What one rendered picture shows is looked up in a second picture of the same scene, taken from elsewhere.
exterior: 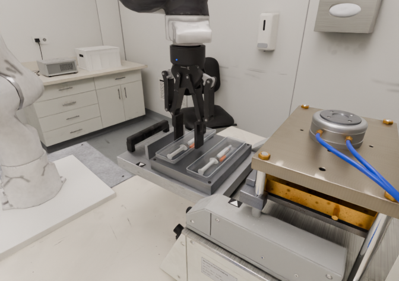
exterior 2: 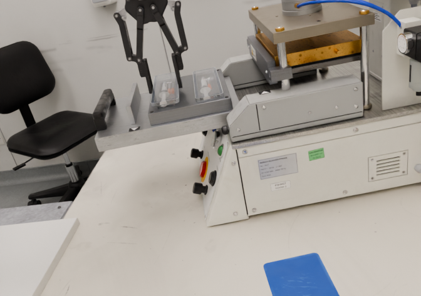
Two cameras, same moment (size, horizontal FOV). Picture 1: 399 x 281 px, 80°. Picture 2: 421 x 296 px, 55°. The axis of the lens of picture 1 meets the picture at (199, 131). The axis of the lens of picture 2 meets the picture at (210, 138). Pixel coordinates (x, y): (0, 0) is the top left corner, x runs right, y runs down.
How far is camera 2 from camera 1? 0.48 m
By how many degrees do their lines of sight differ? 30
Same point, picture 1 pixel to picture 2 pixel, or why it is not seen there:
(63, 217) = (41, 269)
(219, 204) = (255, 97)
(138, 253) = (174, 235)
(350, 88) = (227, 19)
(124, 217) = (118, 228)
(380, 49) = not seen: outside the picture
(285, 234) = (315, 86)
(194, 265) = (251, 179)
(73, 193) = (17, 251)
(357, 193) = (348, 19)
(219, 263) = (276, 151)
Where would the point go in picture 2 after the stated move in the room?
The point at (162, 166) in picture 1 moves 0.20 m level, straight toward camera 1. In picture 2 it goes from (167, 111) to (250, 127)
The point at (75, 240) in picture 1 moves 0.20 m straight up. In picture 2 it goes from (86, 276) to (49, 189)
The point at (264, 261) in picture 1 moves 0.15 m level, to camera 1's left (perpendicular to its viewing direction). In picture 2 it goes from (311, 115) to (253, 149)
